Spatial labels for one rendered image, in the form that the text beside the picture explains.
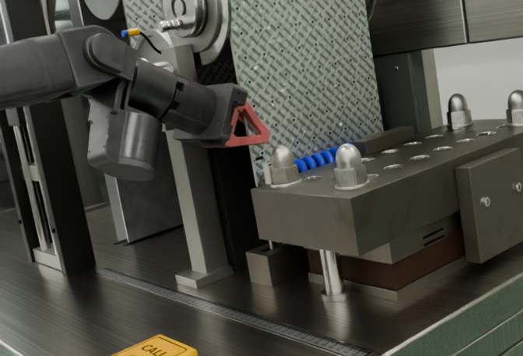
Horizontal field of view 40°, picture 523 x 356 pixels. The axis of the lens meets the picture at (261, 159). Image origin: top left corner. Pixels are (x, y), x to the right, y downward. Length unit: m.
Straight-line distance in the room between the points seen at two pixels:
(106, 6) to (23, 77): 0.45
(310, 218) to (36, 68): 0.31
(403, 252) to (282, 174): 0.16
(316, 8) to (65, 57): 0.37
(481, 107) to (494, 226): 3.06
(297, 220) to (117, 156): 0.20
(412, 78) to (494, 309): 0.43
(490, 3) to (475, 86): 2.90
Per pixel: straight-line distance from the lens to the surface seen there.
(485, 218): 0.84
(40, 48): 0.70
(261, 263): 0.88
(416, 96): 1.11
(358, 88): 0.99
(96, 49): 0.71
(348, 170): 0.73
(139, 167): 0.73
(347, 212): 0.71
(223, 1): 0.85
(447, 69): 3.98
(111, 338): 0.83
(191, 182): 0.91
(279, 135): 0.89
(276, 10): 0.90
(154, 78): 0.77
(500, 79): 3.81
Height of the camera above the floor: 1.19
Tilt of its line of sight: 9 degrees down
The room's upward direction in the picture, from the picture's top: 10 degrees counter-clockwise
